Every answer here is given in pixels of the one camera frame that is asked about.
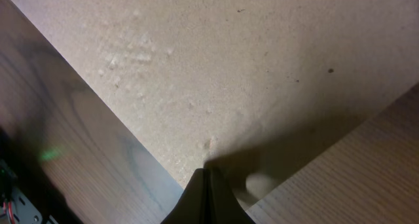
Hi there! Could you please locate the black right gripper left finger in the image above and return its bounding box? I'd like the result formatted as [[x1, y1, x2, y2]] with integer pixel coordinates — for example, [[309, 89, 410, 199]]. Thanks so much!
[[161, 168, 208, 224]]

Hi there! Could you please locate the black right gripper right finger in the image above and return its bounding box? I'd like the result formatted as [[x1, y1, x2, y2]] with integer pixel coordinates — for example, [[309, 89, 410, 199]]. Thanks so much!
[[204, 169, 255, 224]]

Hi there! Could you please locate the cardboard box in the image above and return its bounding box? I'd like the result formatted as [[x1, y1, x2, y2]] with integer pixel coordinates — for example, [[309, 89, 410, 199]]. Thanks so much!
[[12, 0, 418, 185]]

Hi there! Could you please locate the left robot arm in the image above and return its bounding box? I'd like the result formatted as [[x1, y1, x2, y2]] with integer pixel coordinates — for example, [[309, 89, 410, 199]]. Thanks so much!
[[1, 130, 82, 224]]

